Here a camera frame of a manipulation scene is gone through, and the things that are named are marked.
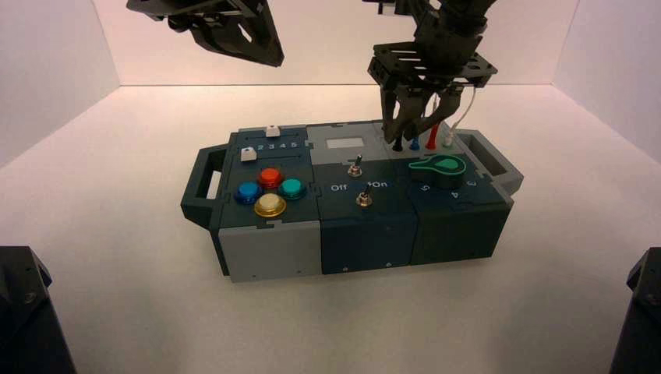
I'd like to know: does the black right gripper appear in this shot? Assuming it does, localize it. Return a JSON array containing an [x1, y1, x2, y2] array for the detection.
[[367, 4, 499, 145]]

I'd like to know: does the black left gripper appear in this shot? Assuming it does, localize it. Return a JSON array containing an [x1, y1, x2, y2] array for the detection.
[[126, 0, 285, 68]]

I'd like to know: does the green black rotary knob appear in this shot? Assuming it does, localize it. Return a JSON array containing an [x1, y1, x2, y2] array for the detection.
[[408, 155, 468, 190]]

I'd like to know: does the small grey display screen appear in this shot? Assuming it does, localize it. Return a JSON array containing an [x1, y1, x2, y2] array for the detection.
[[327, 137, 366, 150]]

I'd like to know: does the green dome push button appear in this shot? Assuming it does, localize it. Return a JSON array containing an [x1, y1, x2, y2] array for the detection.
[[278, 178, 308, 200]]

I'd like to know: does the red dome push button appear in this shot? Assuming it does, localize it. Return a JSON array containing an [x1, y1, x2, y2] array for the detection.
[[257, 168, 285, 190]]

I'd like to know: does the blue dome push button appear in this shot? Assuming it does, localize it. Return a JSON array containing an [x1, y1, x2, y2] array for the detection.
[[233, 182, 263, 206]]

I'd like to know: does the yellow dome push button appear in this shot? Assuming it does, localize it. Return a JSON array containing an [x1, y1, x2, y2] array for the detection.
[[253, 193, 288, 219]]

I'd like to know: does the teal grey task board box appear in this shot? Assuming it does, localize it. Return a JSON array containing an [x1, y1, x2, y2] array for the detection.
[[180, 119, 525, 284]]

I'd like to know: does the white banana plug wire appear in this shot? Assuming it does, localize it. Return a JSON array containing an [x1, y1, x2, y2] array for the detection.
[[443, 85, 478, 150]]

